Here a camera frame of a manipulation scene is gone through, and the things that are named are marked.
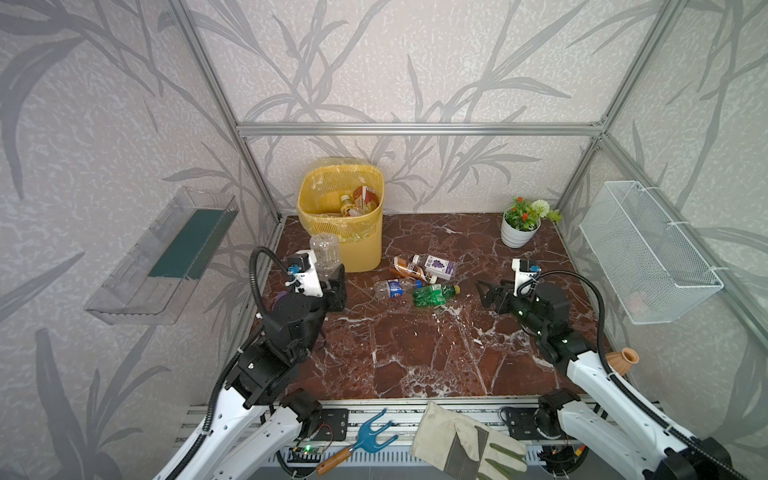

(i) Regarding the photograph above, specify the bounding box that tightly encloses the blue garden hand fork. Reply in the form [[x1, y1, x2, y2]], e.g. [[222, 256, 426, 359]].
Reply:
[[315, 408, 399, 476]]

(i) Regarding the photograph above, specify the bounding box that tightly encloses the green plastic bottle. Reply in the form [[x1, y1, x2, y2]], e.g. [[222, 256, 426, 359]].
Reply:
[[412, 284, 460, 308]]

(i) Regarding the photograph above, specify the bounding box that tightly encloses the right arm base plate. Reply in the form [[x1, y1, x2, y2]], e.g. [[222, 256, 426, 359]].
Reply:
[[499, 406, 543, 441]]

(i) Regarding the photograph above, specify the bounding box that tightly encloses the clear yellow bin liner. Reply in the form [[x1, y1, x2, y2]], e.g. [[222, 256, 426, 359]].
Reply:
[[296, 157, 386, 244]]

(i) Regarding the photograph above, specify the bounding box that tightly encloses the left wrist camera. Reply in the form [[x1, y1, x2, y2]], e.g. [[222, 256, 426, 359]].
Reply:
[[286, 250, 323, 297]]

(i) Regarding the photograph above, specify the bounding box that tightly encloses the red yellow label bottle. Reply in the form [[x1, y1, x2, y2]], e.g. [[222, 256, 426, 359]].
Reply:
[[353, 185, 380, 215]]

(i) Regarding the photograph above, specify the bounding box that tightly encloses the terracotta clay vase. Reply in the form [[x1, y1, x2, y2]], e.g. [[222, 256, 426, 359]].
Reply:
[[605, 348, 639, 377]]

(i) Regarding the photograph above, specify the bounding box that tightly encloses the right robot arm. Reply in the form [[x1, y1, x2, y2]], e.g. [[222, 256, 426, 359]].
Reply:
[[476, 272, 742, 479]]

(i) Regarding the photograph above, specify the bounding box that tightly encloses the white wire mesh basket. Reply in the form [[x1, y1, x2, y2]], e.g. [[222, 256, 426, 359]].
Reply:
[[580, 180, 724, 325]]

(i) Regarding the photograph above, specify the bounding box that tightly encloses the grape juice bottle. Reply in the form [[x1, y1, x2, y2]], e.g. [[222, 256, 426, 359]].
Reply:
[[412, 255, 457, 281]]

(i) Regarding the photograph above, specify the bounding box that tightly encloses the clear acrylic wall shelf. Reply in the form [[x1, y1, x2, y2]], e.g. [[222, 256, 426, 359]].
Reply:
[[84, 187, 239, 326]]

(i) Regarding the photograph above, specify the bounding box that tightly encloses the white pot with flowers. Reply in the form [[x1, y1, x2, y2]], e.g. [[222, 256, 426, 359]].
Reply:
[[501, 197, 562, 248]]

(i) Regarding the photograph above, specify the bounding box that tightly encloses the clear crushed bottle white cap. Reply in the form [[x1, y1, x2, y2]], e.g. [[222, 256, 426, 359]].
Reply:
[[310, 233, 342, 281]]

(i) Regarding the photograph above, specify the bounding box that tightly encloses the yellow label tea bottle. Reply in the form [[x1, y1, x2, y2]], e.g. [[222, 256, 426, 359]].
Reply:
[[340, 194, 355, 217]]

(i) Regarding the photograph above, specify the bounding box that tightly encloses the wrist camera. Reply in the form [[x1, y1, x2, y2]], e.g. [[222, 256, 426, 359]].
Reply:
[[512, 258, 542, 298], [286, 250, 323, 297]]

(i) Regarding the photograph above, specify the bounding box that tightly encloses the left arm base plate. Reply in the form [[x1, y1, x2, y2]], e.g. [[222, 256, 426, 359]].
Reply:
[[310, 408, 350, 443]]

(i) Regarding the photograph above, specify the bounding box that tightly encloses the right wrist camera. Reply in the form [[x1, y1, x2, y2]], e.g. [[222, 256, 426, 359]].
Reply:
[[512, 258, 542, 298]]

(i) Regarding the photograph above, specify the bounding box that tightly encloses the blue label crushed bottle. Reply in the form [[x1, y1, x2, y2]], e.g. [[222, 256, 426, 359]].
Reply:
[[373, 277, 424, 300]]

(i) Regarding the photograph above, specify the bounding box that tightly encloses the yellow ribbed waste bin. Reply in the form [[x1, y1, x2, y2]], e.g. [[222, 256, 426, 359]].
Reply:
[[297, 164, 386, 274]]

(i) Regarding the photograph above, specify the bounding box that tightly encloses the brown coffee drink bottle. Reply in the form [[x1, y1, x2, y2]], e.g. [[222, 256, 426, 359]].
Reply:
[[390, 256, 437, 285]]

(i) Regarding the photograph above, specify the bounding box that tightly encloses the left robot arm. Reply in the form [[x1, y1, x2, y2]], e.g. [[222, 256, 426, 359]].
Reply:
[[156, 246, 347, 479]]

